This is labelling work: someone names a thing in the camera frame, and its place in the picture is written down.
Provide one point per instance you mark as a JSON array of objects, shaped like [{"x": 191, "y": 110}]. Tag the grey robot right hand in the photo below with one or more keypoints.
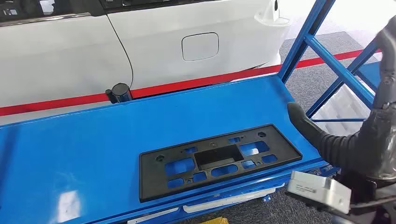
[{"x": 386, "y": 139}]

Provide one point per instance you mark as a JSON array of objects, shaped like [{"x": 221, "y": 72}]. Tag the black plastic licence plate bracket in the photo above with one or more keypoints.
[{"x": 148, "y": 185}]

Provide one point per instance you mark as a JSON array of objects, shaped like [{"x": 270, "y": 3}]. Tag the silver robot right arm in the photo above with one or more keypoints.
[{"x": 337, "y": 148}]

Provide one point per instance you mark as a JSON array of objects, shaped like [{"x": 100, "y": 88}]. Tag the blue metal shelf rack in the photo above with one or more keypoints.
[
  {"x": 92, "y": 148},
  {"x": 369, "y": 74}
]

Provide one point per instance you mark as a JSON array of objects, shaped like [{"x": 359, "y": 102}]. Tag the white car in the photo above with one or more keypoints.
[{"x": 62, "y": 55}]

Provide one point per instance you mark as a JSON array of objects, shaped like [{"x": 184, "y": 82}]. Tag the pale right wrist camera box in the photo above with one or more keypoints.
[{"x": 318, "y": 191}]

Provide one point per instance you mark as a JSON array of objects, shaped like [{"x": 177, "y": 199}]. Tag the black stanchion post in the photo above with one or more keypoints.
[{"x": 121, "y": 92}]

